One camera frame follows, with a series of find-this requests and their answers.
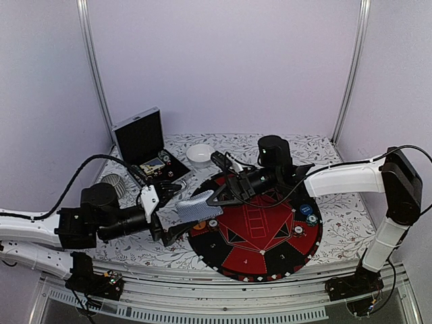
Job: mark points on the right aluminium frame post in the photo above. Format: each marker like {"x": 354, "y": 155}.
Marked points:
{"x": 361, "y": 33}

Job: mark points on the boxed playing card deck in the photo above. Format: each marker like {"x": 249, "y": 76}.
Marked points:
{"x": 152, "y": 166}

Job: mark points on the white ceramic bowl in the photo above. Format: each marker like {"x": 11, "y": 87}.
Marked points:
{"x": 199, "y": 155}

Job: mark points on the orange big blind button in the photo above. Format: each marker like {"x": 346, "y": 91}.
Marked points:
{"x": 200, "y": 226}

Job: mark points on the striped grey cup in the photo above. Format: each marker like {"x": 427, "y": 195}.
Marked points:
{"x": 117, "y": 182}

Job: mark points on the left aluminium frame post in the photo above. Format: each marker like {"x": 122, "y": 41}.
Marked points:
{"x": 84, "y": 20}

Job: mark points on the row of poker chips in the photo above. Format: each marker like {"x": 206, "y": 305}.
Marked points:
{"x": 138, "y": 175}

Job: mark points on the orange black hundred chip stack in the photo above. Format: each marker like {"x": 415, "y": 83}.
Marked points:
{"x": 213, "y": 225}

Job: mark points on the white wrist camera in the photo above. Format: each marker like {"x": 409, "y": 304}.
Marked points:
{"x": 155, "y": 196}
{"x": 226, "y": 163}

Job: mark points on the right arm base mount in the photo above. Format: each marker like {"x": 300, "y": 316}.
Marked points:
{"x": 361, "y": 282}

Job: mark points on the aluminium frame post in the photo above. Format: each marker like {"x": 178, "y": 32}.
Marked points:
{"x": 361, "y": 33}
{"x": 84, "y": 20}

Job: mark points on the aluminium poker chip case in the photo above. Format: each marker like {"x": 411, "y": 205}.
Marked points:
{"x": 140, "y": 138}

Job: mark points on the green fifty poker chip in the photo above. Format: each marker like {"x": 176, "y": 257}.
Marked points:
{"x": 312, "y": 220}

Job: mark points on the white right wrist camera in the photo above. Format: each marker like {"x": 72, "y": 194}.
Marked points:
{"x": 226, "y": 163}

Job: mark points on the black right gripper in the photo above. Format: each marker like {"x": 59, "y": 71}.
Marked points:
{"x": 239, "y": 189}

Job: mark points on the round red black poker mat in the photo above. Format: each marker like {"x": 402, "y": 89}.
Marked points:
{"x": 255, "y": 242}

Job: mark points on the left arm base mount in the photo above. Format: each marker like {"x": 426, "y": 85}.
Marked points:
{"x": 84, "y": 279}

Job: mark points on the blue small blind button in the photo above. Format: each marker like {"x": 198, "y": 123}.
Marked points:
{"x": 306, "y": 209}

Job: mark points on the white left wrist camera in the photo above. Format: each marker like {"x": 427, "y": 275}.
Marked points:
{"x": 155, "y": 196}

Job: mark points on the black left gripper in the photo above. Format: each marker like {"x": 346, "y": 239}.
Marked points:
{"x": 171, "y": 234}

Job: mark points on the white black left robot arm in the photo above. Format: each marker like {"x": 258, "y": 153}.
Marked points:
{"x": 51, "y": 241}

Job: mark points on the short green chip row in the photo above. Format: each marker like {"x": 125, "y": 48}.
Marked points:
{"x": 164, "y": 157}

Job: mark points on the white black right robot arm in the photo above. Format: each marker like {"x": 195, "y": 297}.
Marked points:
{"x": 390, "y": 173}

